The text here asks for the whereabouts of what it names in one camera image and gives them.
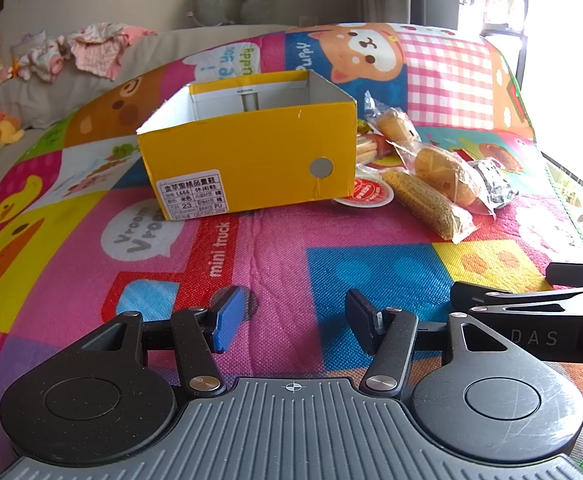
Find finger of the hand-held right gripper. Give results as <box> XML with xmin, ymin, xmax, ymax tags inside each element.
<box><xmin>545</xmin><ymin>262</ymin><xmax>583</xmax><ymax>287</ymax></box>
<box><xmin>450</xmin><ymin>282</ymin><xmax>583</xmax><ymax>313</ymax></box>

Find small cake packet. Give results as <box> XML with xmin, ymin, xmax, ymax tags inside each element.
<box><xmin>364</xmin><ymin>92</ymin><xmax>421</xmax><ymax>143</ymax></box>

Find packaged corn cob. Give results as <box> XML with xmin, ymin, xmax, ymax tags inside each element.
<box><xmin>381</xmin><ymin>167</ymin><xmax>477</xmax><ymax>244</ymax></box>

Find colourful cartoon play mat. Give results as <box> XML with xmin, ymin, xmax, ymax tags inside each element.
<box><xmin>0</xmin><ymin>22</ymin><xmax>583</xmax><ymax>480</ymax></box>

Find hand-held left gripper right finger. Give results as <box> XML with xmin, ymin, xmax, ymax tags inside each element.
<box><xmin>345</xmin><ymin>289</ymin><xmax>522</xmax><ymax>394</ymax></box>

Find yellow cardboard shoe box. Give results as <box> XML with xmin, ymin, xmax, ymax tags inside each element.
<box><xmin>136</xmin><ymin>70</ymin><xmax>358</xmax><ymax>221</ymax></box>

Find black white snack packet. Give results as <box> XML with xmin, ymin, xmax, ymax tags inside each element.
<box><xmin>471</xmin><ymin>158</ymin><xmax>519</xmax><ymax>211</ymax></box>

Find red biscuit stick packet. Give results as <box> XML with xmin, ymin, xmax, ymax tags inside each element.
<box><xmin>355</xmin><ymin>130</ymin><xmax>389</xmax><ymax>165</ymax></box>

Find black drying rack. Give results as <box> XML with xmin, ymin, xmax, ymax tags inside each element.
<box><xmin>459</xmin><ymin>0</ymin><xmax>528</xmax><ymax>92</ymax></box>

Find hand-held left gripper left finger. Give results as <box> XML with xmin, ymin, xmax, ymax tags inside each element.
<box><xmin>79</xmin><ymin>286</ymin><xmax>246</xmax><ymax>395</ymax></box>

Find round bread packet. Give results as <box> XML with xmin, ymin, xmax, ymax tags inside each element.
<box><xmin>391</xmin><ymin>140</ymin><xmax>497</xmax><ymax>218</ymax></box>

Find pink baby clothes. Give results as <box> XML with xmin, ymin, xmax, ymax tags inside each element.
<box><xmin>69</xmin><ymin>23</ymin><xmax>157</xmax><ymax>81</ymax></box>

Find round red white lid cup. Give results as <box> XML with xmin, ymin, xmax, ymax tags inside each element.
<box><xmin>332</xmin><ymin>174</ymin><xmax>395</xmax><ymax>208</ymax></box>

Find beige sofa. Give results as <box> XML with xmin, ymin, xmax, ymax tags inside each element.
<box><xmin>0</xmin><ymin>25</ymin><xmax>302</xmax><ymax>233</ymax></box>

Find white floral baby clothes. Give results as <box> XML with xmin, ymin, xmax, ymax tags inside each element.
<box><xmin>0</xmin><ymin>32</ymin><xmax>75</xmax><ymax>86</ymax></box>

